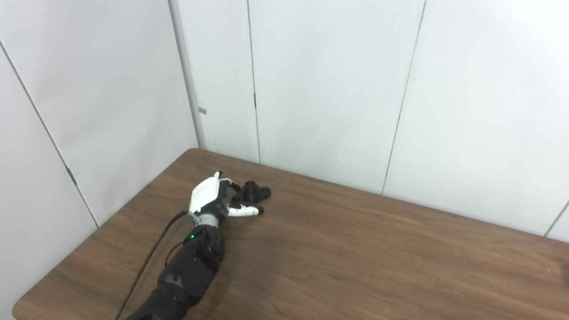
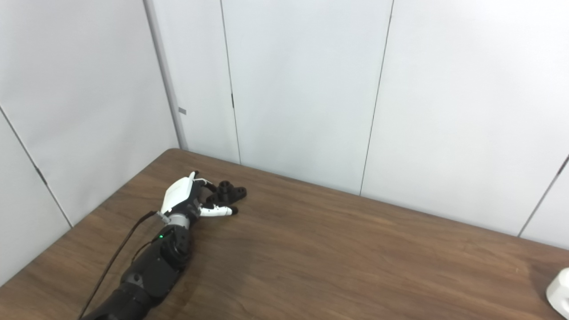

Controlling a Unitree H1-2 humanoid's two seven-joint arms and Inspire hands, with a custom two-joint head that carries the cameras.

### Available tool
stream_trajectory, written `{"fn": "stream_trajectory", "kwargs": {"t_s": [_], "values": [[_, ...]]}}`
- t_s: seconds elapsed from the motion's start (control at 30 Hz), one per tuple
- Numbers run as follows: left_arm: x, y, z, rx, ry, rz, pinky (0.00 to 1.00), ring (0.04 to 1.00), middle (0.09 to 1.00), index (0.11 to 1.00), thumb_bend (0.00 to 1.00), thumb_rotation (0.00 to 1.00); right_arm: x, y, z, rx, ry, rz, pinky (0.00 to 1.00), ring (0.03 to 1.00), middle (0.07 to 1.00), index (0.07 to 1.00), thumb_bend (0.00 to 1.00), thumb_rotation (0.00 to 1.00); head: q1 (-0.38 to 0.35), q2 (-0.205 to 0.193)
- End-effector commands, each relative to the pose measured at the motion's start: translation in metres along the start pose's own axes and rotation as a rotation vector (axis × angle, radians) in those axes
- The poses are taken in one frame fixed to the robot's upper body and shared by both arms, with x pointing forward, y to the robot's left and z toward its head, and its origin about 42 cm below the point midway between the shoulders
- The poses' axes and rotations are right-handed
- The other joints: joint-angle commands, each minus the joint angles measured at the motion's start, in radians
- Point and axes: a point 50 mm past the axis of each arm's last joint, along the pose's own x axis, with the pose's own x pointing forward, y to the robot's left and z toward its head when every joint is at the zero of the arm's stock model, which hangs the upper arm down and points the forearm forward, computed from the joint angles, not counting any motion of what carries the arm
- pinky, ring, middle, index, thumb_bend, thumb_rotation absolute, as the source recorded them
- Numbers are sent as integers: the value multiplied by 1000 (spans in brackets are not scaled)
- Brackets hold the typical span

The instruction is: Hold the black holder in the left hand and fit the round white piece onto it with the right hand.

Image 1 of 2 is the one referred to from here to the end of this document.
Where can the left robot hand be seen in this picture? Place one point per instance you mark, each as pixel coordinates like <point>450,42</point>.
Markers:
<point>212,198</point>

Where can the black flanged holder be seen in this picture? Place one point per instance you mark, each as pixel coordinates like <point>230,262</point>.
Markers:
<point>253,192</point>

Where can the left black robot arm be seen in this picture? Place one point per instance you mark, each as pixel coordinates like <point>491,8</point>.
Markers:
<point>191,271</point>

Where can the grey metal post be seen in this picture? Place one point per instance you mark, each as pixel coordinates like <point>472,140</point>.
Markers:
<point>186,73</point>

